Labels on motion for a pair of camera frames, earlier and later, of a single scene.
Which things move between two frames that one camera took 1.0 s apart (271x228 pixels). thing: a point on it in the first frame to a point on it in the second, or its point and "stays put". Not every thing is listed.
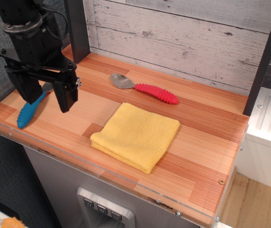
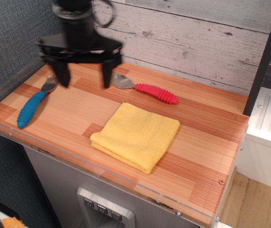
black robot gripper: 41,53 to 80,43
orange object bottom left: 12,223 stays put
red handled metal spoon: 120,80 stays put
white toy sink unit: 263,155 stays put
